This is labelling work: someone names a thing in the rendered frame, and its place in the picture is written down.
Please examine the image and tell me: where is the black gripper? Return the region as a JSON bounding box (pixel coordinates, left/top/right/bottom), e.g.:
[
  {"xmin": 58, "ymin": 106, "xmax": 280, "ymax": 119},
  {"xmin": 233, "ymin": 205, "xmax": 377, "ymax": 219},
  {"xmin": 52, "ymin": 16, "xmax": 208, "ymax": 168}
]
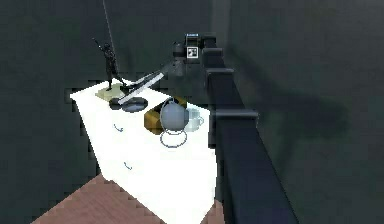
[{"xmin": 117, "ymin": 41, "xmax": 187, "ymax": 106}]

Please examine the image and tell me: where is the black shallow dish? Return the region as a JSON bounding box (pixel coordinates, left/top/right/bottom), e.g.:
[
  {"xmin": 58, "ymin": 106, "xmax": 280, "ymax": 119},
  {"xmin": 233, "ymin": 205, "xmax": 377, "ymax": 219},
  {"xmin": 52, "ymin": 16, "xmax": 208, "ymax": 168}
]
[{"xmin": 121, "ymin": 96, "xmax": 150, "ymax": 113}]

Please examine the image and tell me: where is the black flat disc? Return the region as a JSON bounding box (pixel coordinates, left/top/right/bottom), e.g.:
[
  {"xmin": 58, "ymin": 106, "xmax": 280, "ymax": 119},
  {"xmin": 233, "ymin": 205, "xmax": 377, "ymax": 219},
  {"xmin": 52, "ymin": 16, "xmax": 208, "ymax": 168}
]
[{"xmin": 108, "ymin": 97, "xmax": 130, "ymax": 110}]

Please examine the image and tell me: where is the brown box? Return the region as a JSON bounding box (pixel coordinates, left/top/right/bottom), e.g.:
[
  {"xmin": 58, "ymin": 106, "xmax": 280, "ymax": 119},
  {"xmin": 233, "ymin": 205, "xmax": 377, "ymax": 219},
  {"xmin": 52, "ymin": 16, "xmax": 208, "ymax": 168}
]
[{"xmin": 143, "ymin": 95, "xmax": 188, "ymax": 136}]

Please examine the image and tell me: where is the black figure statue olive base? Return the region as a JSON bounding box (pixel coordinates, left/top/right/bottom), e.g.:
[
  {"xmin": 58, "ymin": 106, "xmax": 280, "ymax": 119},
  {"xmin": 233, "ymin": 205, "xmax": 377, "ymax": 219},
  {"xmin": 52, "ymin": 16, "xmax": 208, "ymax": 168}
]
[{"xmin": 91, "ymin": 37, "xmax": 132, "ymax": 101}]

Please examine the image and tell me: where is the white mug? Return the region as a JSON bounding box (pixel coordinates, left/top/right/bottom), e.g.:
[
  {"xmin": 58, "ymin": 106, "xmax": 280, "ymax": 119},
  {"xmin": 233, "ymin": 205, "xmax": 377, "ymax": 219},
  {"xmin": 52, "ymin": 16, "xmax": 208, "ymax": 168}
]
[{"xmin": 184, "ymin": 107, "xmax": 205, "ymax": 133}]

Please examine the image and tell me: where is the white chest of drawers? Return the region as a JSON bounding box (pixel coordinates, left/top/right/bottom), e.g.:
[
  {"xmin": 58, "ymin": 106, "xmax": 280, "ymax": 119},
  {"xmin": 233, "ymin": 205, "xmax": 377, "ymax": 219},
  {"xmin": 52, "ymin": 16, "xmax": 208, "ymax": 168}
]
[{"xmin": 69, "ymin": 79, "xmax": 218, "ymax": 224}]

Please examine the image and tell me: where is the grey ball on ring stand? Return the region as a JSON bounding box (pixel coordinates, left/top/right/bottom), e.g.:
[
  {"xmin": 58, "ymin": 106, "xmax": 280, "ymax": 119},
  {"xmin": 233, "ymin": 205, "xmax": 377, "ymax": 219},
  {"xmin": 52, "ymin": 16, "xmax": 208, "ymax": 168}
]
[{"xmin": 159, "ymin": 98, "xmax": 190, "ymax": 149}]

